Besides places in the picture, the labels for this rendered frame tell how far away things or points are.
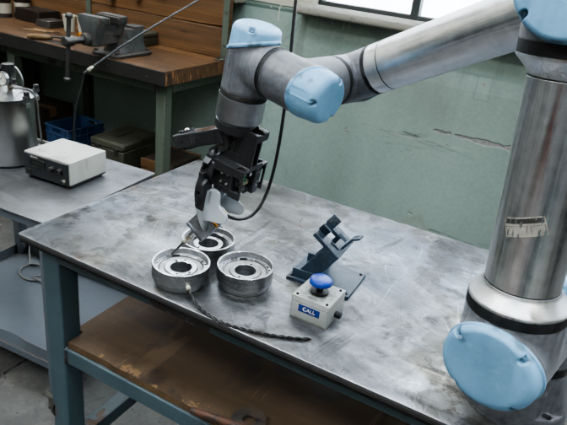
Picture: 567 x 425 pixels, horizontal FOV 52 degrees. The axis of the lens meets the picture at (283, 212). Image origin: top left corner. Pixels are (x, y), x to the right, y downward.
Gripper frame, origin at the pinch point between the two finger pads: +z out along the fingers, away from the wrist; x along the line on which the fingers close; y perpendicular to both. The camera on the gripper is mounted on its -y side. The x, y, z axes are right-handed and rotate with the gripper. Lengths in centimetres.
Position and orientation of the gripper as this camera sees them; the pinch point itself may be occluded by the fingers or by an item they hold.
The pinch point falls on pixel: (207, 219)
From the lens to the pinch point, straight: 104.3
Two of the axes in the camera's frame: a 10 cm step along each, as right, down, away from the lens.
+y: 8.3, 4.3, -3.5
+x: 5.0, -3.3, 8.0
